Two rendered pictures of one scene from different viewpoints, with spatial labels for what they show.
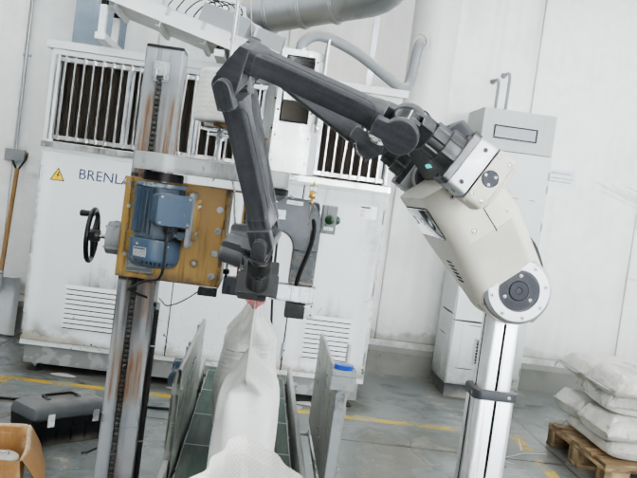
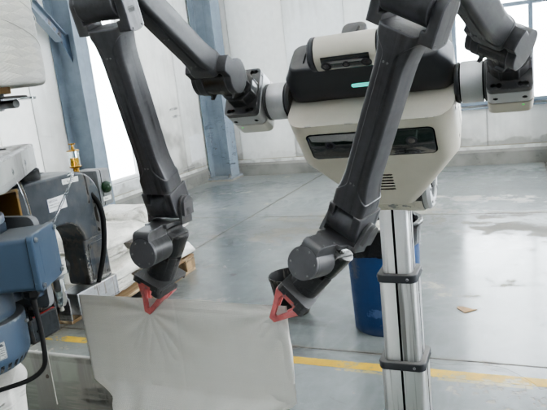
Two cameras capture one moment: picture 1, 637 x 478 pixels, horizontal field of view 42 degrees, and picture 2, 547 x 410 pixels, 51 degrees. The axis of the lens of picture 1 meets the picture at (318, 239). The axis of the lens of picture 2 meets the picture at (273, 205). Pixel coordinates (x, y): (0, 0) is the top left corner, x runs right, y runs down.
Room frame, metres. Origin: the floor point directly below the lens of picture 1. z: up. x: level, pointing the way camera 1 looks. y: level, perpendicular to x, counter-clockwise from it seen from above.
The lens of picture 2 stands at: (1.61, 1.03, 1.48)
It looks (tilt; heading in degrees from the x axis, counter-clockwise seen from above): 12 degrees down; 298
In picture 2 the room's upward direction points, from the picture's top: 7 degrees counter-clockwise
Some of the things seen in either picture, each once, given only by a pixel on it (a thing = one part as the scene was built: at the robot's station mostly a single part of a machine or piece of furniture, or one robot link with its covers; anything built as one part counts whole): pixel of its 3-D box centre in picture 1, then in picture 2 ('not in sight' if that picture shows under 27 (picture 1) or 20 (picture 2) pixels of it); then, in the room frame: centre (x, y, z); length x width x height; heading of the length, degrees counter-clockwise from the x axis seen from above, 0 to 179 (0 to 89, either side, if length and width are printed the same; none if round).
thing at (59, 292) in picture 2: not in sight; (59, 292); (2.58, 0.22, 1.11); 0.03 x 0.03 x 0.06
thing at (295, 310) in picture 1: (299, 310); not in sight; (2.66, 0.03, 0.98); 0.09 x 0.05 x 0.05; 94
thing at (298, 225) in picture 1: (280, 233); (20, 230); (2.77, 0.13, 1.21); 0.30 x 0.25 x 0.30; 4
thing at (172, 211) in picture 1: (171, 213); (28, 264); (2.38, 0.43, 1.25); 0.10 x 0.08 x 0.12; 119
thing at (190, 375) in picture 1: (188, 391); not in sight; (3.20, 0.42, 0.54); 1.05 x 0.02 x 0.41; 4
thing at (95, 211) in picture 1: (91, 234); not in sight; (2.68, 0.73, 1.13); 0.18 x 0.11 x 0.18; 4
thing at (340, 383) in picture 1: (342, 377); not in sight; (2.54, -0.13, 0.81); 0.08 x 0.08 x 0.06; 4
